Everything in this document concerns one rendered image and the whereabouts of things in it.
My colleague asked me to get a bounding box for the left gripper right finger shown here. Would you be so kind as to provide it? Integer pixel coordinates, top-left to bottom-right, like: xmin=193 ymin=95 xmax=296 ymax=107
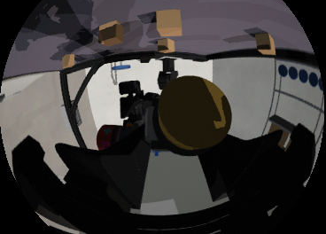
xmin=198 ymin=129 xmax=283 ymax=202

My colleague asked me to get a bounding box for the tan cube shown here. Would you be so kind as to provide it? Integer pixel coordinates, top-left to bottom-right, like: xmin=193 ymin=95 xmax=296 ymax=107
xmin=62 ymin=54 xmax=74 ymax=68
xmin=98 ymin=20 xmax=124 ymax=46
xmin=255 ymin=33 xmax=276 ymax=55
xmin=158 ymin=38 xmax=175 ymax=53
xmin=156 ymin=9 xmax=182 ymax=37

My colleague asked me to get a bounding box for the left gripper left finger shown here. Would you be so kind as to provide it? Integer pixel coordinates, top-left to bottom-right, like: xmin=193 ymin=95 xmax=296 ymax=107
xmin=55 ymin=123 xmax=151 ymax=209

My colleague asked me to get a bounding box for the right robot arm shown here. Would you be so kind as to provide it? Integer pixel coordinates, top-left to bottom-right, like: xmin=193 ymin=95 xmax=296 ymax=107
xmin=136 ymin=58 xmax=178 ymax=123

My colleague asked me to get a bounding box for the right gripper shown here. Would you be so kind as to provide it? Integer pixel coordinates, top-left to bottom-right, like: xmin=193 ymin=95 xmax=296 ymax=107
xmin=119 ymin=81 xmax=143 ymax=127

